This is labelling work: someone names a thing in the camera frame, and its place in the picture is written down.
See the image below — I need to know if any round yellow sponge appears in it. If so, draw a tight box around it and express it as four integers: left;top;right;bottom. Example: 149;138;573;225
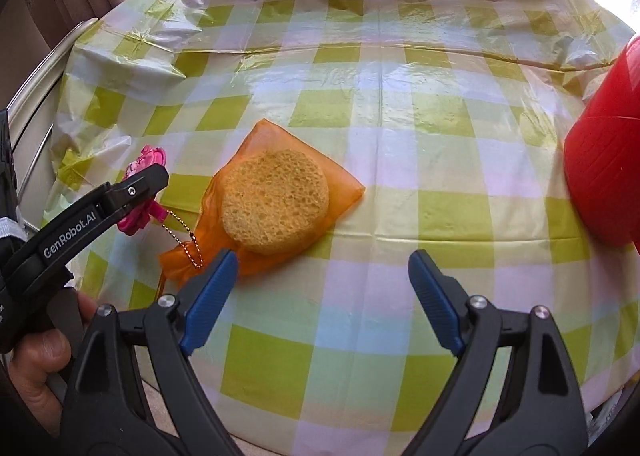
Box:
220;149;331;257

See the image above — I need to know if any green checkered plastic tablecloth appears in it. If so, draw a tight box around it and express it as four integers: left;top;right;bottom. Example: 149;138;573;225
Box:
42;0;640;456

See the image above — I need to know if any pink flower keychain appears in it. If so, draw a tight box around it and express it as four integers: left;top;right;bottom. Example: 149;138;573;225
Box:
116;145;205;269

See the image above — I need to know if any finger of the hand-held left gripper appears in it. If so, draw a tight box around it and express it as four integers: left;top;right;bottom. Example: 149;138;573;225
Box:
100;163;171;229

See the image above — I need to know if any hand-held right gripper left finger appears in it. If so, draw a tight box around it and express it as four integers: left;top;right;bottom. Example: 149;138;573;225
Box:
60;249;246;456

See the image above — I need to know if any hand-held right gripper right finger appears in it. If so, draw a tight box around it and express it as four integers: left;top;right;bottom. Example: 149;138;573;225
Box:
400;249;591;456

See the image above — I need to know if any person's left hand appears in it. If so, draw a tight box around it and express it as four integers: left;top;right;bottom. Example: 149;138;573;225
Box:
0;293;98;424

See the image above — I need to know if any orange organza bag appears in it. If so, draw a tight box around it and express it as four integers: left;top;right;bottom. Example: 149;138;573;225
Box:
159;119;366;297

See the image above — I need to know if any cream ornate cabinet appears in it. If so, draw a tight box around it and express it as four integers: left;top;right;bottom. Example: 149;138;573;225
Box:
7;16;101;232

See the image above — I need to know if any red plastic jug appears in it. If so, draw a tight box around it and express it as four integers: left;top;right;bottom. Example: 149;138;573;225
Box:
563;35;640;254

